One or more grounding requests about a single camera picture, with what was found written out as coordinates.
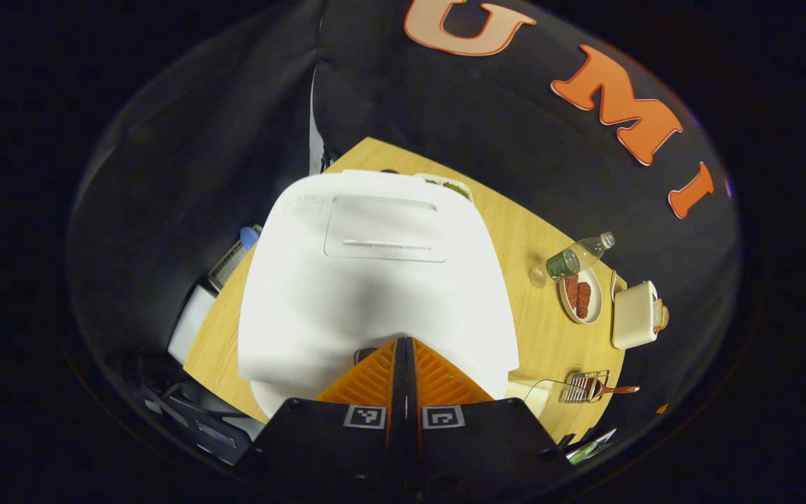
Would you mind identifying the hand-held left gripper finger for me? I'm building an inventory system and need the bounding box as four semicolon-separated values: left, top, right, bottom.
406;337;575;491
253;338;407;491

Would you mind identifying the clear wire chopstick holder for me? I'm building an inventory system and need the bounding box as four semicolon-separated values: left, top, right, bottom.
559;370;611;405

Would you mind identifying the white rice cooker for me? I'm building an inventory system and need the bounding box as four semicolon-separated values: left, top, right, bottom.
237;169;520;421

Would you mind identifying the white green packet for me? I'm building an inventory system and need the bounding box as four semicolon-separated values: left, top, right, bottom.
564;428;618;464

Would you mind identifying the white toaster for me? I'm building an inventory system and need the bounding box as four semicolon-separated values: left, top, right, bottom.
611;280;659;350

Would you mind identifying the white round plate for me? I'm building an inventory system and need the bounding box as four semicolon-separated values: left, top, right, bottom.
558;268;603;325

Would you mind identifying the clear bottle with green label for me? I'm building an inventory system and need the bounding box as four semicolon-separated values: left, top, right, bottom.
529;232;616;289

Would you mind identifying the white divided bean tray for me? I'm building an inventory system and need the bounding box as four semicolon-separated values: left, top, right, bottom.
413;173;475;202

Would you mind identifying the dark equipment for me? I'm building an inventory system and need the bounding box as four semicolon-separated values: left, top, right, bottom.
139;353;264;464

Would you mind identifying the grey ridged device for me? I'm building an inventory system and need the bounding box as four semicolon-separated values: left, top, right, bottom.
207;224;264;291

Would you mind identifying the white box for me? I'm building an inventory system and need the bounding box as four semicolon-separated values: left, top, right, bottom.
167;283;216;365

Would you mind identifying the black backdrop cloth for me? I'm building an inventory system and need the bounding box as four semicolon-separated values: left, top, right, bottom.
64;0;743;449

